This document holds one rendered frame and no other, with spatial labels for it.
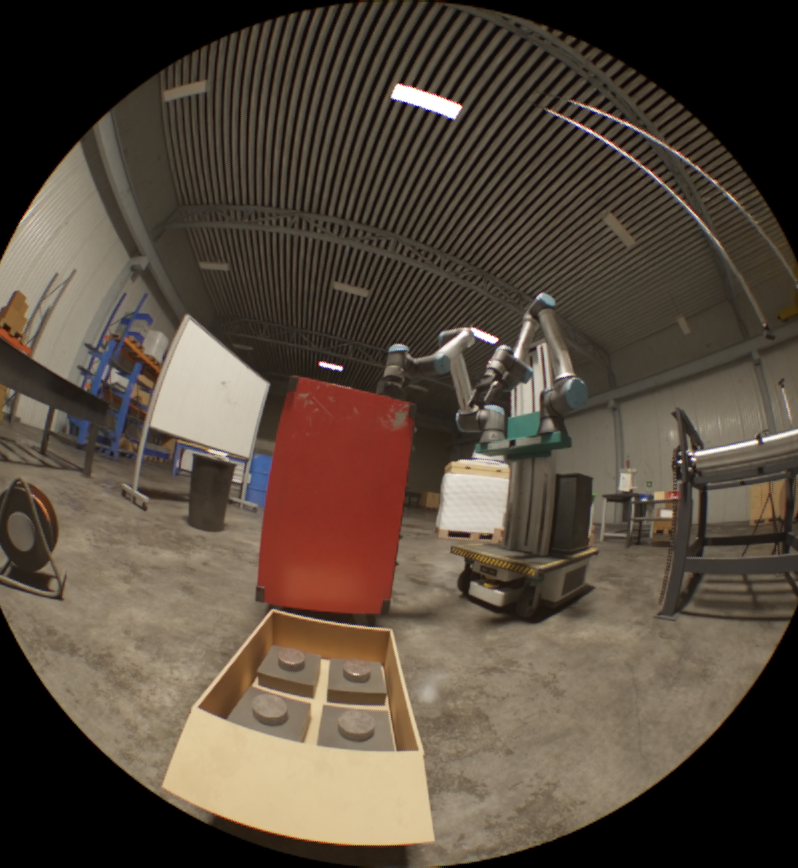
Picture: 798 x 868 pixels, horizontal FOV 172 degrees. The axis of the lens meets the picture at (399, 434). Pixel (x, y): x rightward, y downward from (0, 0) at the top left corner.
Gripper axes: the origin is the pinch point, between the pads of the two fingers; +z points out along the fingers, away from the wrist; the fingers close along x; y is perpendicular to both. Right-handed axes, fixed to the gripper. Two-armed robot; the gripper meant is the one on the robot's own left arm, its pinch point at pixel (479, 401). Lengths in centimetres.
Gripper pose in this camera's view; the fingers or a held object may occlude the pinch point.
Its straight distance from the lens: 121.5
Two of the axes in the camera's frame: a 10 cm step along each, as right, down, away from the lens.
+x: 3.2, -0.6, -9.5
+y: -7.8, -5.8, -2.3
